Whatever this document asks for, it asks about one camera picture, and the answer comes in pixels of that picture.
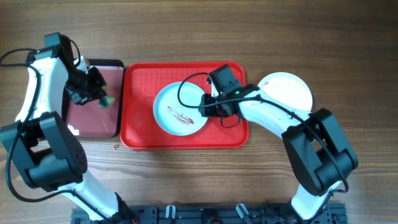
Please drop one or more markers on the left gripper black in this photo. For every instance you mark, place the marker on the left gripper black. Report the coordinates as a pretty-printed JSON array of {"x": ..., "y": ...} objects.
[{"x": 97, "y": 78}]

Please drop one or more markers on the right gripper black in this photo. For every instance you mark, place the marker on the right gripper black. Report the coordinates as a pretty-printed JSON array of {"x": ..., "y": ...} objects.
[{"x": 208, "y": 111}]

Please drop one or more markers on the green and yellow sponge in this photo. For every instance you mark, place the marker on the green and yellow sponge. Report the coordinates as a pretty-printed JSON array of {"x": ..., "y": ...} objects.
[{"x": 106, "y": 101}]

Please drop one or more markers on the pale blue plate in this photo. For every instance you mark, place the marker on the pale blue plate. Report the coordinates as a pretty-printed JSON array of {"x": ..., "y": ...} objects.
[{"x": 173, "y": 117}]

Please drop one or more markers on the white plate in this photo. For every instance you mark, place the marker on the white plate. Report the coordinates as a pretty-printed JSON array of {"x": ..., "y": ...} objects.
[{"x": 288, "y": 89}]

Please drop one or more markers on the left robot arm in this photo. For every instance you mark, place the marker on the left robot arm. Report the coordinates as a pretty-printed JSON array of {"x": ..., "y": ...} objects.
[{"x": 39, "y": 144}]

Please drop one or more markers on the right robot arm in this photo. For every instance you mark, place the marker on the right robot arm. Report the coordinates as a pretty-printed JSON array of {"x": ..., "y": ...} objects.
[{"x": 318, "y": 150}]

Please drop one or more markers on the black tray with red water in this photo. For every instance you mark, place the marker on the black tray with red water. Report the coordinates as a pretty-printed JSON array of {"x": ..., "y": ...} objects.
[{"x": 91, "y": 121}]

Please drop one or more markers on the red plastic serving tray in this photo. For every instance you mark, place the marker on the red plastic serving tray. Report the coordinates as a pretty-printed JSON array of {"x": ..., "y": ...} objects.
[{"x": 139, "y": 130}]

